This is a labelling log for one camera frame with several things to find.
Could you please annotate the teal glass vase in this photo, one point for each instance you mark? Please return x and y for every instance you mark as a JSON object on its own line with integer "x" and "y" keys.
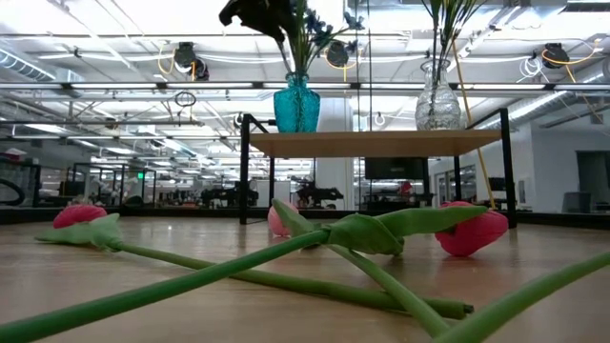
{"x": 296, "y": 107}

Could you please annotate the clear glass vase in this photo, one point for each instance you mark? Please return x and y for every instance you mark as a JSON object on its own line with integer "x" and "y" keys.
{"x": 437, "y": 107}

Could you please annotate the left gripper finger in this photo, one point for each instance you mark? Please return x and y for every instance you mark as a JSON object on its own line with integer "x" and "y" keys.
{"x": 267, "y": 16}

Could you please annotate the white artificial flower bunch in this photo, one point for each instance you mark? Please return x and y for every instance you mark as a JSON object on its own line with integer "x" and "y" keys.
{"x": 445, "y": 28}

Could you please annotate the black aluminium table frame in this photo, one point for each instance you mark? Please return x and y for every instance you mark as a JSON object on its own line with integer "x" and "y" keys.
{"x": 119, "y": 215}

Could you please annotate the dark rectangular screen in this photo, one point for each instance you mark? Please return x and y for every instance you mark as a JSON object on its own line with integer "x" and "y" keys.
{"x": 395, "y": 168}

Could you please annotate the wooden shelf with black legs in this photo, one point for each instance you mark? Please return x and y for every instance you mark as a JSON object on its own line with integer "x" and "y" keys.
{"x": 372, "y": 143}

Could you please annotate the pink artificial tulip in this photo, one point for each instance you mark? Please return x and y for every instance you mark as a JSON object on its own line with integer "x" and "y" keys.
{"x": 281, "y": 224}

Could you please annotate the yellow artificial tulip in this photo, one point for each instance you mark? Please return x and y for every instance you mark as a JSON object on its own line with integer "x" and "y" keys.
{"x": 524, "y": 297}

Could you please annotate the blue artificial flower bunch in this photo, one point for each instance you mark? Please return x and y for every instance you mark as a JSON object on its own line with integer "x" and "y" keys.
{"x": 314, "y": 24}

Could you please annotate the red artificial tulip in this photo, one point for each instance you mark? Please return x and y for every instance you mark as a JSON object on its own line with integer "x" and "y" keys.
{"x": 78, "y": 215}
{"x": 472, "y": 233}

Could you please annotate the black overhead light bar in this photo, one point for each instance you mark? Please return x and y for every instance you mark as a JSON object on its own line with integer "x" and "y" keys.
{"x": 214, "y": 86}

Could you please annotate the black background robot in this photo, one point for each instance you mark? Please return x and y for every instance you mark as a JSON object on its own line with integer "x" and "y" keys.
{"x": 314, "y": 193}

